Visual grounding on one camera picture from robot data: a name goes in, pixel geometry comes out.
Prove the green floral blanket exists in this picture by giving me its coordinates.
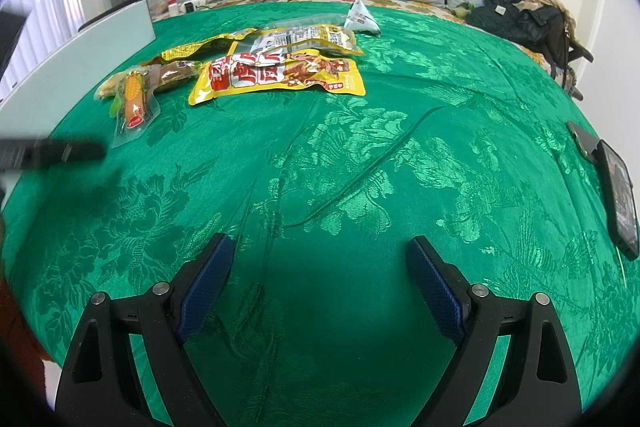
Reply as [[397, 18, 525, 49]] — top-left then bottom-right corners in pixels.
[[0, 2, 635, 427]]

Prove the black smartphone lit screen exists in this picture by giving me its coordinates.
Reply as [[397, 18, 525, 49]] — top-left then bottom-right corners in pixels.
[[597, 139, 640, 260]]

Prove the black chair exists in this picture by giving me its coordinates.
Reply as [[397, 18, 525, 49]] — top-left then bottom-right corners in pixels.
[[542, 14, 596, 102]]

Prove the beige snack packet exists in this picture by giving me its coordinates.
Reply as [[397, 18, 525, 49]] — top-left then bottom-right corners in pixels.
[[94, 74, 132, 102]]

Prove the white panel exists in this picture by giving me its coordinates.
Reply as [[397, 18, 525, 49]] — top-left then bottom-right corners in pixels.
[[0, 0, 156, 120]]

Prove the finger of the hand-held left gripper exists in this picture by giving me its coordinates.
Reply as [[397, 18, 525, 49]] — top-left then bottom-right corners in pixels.
[[0, 136, 107, 172]]

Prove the clear plastic bag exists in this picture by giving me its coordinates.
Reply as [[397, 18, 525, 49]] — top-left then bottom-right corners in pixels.
[[257, 13, 351, 30]]

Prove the clear yellow peanut packet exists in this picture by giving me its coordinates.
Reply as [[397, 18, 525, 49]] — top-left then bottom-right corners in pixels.
[[227, 24, 367, 58]]

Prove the yellow snack packet red print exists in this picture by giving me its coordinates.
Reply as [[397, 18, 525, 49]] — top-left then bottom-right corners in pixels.
[[188, 49, 367, 106]]

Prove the white triangular snack packet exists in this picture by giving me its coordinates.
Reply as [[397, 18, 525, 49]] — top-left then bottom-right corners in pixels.
[[344, 0, 382, 36]]

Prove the beige cloth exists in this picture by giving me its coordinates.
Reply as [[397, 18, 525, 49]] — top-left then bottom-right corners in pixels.
[[515, 0, 577, 44]]

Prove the dark smartphone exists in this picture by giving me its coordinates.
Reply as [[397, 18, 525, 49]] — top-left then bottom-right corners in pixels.
[[567, 120, 602, 164]]

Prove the corn sausage packet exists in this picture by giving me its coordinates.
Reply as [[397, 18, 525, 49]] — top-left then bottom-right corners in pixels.
[[111, 69, 162, 145]]

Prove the white sheer curtain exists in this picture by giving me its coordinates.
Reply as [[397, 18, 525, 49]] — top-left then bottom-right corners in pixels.
[[0, 0, 83, 80]]

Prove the long yellow strip packet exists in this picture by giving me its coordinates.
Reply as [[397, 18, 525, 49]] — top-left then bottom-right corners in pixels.
[[159, 34, 241, 64]]

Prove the thin yellow stick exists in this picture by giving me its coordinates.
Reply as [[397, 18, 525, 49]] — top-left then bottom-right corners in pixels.
[[614, 251, 629, 289]]

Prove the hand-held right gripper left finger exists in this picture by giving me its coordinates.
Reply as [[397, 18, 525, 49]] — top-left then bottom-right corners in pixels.
[[54, 233, 236, 427]]

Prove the black jacket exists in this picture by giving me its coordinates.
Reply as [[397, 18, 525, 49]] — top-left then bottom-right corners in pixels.
[[467, 0, 566, 58]]

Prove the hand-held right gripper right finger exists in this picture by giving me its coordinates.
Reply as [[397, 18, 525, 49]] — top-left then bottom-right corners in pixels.
[[406, 235, 583, 427]]

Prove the brown snack packet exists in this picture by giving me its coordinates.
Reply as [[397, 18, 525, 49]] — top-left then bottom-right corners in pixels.
[[142, 59, 202, 95]]

